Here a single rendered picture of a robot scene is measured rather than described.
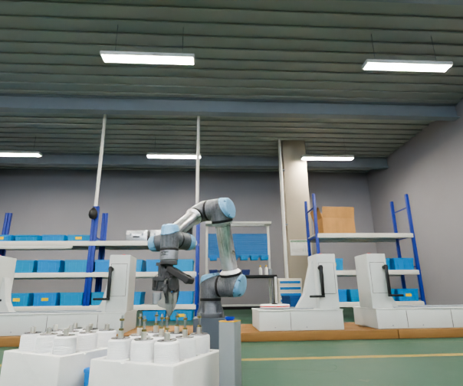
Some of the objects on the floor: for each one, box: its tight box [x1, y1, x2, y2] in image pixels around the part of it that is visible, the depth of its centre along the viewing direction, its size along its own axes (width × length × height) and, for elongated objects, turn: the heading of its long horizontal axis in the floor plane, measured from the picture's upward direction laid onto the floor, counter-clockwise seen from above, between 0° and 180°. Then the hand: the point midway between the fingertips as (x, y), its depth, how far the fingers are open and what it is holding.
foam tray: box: [88, 349, 219, 386], centre depth 141 cm, size 39×39×18 cm
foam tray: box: [0, 347, 108, 386], centre depth 163 cm, size 39×39×18 cm
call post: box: [219, 321, 241, 386], centre depth 138 cm, size 7×7×31 cm
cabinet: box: [273, 278, 303, 304], centre depth 677 cm, size 57×47×69 cm
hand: (171, 312), depth 134 cm, fingers closed
